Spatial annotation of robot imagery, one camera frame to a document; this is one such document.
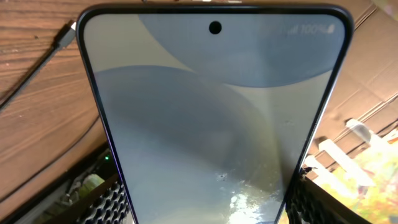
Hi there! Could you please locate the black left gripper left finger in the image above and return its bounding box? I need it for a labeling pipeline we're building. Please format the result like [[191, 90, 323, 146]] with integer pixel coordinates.
[[45, 174, 130, 224]]

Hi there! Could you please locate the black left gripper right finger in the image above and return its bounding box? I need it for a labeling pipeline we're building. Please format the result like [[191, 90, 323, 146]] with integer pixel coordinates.
[[285, 167, 370, 224]]

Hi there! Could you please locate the Samsung Galaxy smartphone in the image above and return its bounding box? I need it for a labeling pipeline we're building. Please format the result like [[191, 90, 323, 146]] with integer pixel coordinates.
[[76, 1, 354, 223]]

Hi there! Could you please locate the black USB charging cable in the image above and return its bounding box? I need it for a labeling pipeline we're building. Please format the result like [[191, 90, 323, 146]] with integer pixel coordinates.
[[0, 20, 77, 110]]

